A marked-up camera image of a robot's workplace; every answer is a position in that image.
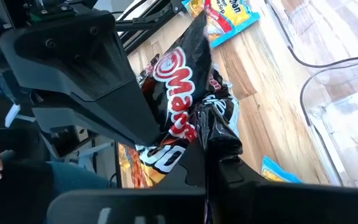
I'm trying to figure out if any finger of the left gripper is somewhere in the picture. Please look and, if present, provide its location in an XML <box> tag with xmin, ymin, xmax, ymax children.
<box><xmin>0</xmin><ymin>11</ymin><xmax>162</xmax><ymax>147</ymax></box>
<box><xmin>31</xmin><ymin>104</ymin><xmax>136</xmax><ymax>147</ymax></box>

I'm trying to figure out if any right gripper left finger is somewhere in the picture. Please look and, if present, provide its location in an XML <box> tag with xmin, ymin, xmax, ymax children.
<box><xmin>46</xmin><ymin>138</ymin><xmax>206</xmax><ymax>224</ymax></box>

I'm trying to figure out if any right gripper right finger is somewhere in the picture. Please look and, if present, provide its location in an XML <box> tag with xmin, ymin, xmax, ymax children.
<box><xmin>208</xmin><ymin>156</ymin><xmax>358</xmax><ymax>224</ymax></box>

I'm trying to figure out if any blue Maruchan noodle pack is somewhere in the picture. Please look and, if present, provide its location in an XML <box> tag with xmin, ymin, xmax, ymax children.
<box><xmin>261</xmin><ymin>155</ymin><xmax>303</xmax><ymax>184</ymax></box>
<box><xmin>181</xmin><ymin>0</ymin><xmax>261</xmax><ymax>49</ymax></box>

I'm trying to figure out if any black fire noodle pack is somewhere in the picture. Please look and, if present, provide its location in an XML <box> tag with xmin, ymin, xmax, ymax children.
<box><xmin>116</xmin><ymin>11</ymin><xmax>244</xmax><ymax>190</ymax></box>

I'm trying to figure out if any person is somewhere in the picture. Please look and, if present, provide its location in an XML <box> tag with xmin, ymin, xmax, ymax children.
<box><xmin>0</xmin><ymin>129</ymin><xmax>114</xmax><ymax>224</ymax></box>

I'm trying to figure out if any clear plastic bin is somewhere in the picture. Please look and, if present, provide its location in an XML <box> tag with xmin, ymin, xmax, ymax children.
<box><xmin>299</xmin><ymin>54</ymin><xmax>358</xmax><ymax>190</ymax></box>
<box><xmin>264</xmin><ymin>0</ymin><xmax>358</xmax><ymax>70</ymax></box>

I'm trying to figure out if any black aluminium table frame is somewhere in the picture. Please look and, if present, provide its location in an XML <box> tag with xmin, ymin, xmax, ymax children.
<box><xmin>113</xmin><ymin>0</ymin><xmax>186</xmax><ymax>55</ymax></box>

